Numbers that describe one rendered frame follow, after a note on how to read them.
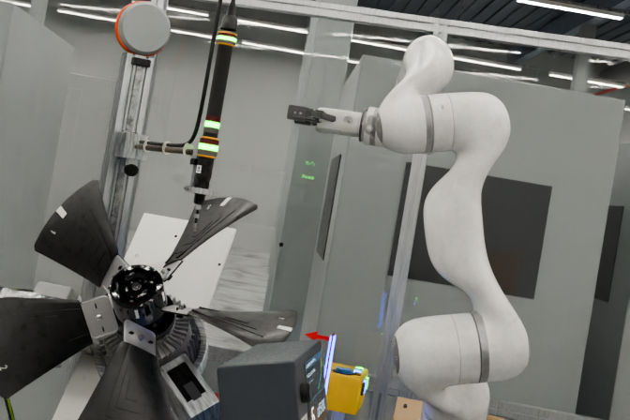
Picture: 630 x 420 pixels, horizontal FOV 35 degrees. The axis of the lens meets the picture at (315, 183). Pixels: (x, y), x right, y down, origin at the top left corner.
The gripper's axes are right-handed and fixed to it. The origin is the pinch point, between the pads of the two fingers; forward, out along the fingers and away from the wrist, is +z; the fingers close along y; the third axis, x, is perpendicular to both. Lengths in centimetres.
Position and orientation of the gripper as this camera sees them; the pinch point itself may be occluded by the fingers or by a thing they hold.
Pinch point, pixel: (295, 114)
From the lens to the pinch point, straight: 220.7
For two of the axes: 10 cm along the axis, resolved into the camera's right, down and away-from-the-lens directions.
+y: 1.5, 0.4, 9.9
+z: -9.8, -1.6, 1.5
